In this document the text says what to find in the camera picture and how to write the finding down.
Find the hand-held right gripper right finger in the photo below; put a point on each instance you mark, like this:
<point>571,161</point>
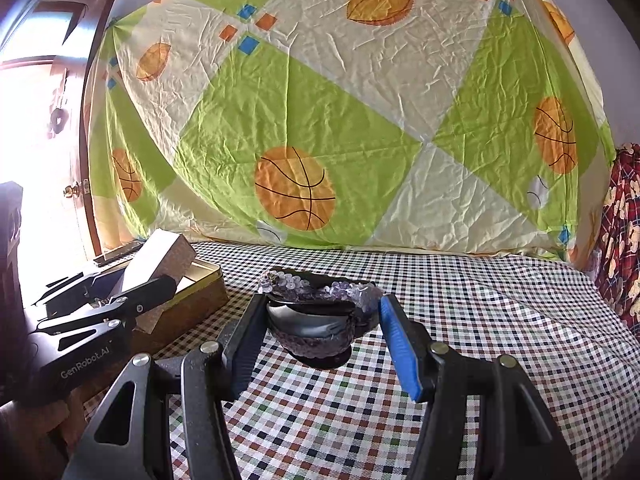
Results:
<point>400,355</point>

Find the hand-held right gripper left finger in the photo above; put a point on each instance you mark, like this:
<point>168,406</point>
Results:
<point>245,350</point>

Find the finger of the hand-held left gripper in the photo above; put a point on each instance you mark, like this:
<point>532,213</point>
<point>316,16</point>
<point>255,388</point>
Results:
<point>145,295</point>
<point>75,290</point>

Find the brown cardboard box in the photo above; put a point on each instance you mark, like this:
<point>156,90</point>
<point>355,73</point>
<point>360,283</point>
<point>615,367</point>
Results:
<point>155,255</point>

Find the gold metal tin box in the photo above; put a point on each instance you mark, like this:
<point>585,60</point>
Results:
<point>200,295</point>

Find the purple sequined bowl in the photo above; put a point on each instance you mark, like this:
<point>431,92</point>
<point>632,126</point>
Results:
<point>310,335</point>

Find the dark furniture piece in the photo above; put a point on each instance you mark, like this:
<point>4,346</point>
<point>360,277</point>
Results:
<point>10,260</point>

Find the brass door knob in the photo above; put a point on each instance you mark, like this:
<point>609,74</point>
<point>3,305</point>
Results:
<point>70,191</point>

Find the checkered tablecloth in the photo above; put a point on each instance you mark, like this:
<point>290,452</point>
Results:
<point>500,335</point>

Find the wooden door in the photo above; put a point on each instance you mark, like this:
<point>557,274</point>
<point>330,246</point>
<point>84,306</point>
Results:
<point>87,160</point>

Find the hanging door ornament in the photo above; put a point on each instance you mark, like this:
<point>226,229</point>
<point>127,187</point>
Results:
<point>60,116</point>

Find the basketball printed green sheet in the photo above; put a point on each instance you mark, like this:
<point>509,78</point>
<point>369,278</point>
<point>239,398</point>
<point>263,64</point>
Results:
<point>350,135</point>

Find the red printed cloth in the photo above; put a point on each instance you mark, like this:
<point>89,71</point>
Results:
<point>622,240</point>

